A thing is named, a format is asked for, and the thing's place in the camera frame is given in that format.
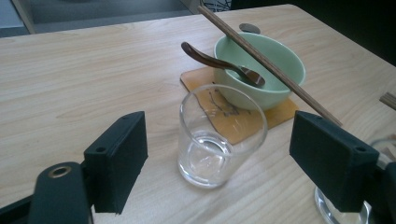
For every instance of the reddish brown wooden spoon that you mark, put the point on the reddish brown wooden spoon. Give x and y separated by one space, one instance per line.
211 62

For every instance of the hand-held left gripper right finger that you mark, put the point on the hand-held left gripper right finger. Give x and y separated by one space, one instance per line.
336 161

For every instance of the white panel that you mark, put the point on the white panel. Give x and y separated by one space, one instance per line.
7 15

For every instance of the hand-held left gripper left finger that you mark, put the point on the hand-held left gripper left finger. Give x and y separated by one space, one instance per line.
120 161

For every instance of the carved wooden trivet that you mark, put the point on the carved wooden trivet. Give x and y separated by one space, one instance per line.
280 115

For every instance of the bundle of wooden chopsticks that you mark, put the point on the bundle of wooden chopsticks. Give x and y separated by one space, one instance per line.
389 101

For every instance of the clear drinking glass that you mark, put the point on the clear drinking glass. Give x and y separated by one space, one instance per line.
327 208
202 165

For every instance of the green ceramic bowl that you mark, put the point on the green ceramic bowl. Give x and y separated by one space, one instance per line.
280 56

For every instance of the chopstick pair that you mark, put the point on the chopstick pair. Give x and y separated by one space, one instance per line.
263 62

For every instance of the brown wooden chopstick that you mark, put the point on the brown wooden chopstick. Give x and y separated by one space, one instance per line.
265 59

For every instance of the dark round table grommet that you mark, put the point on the dark round table grommet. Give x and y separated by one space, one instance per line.
249 28

